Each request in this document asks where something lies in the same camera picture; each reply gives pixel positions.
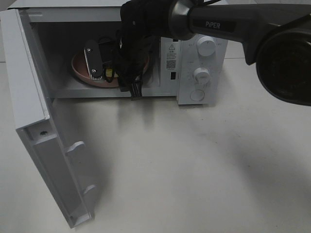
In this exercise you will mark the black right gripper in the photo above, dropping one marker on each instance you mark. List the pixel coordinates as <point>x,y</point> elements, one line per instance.
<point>141,22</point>

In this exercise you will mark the round door release button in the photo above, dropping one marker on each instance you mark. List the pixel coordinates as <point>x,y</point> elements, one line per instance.
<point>197,95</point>

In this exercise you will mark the pink round plate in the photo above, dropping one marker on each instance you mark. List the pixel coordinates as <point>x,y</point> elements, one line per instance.
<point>79,68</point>

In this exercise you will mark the white microwave door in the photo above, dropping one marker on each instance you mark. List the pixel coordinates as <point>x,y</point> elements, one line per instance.
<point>35,119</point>

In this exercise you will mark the yellow green sandwich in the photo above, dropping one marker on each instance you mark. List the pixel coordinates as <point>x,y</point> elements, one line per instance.
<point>109,74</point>

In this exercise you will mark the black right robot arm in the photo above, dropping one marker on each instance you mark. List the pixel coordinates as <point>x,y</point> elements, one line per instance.
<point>275,37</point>

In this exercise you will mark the lower white timer knob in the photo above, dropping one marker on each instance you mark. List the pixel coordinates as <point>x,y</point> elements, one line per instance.
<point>201,75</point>

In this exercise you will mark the white microwave oven body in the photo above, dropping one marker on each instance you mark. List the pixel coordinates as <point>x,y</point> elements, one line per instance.
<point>62,27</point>

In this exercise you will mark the upper white power knob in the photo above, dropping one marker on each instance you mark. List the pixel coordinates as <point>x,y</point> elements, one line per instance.
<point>206,46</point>

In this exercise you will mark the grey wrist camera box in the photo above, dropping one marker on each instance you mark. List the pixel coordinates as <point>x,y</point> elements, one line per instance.
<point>93,60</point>

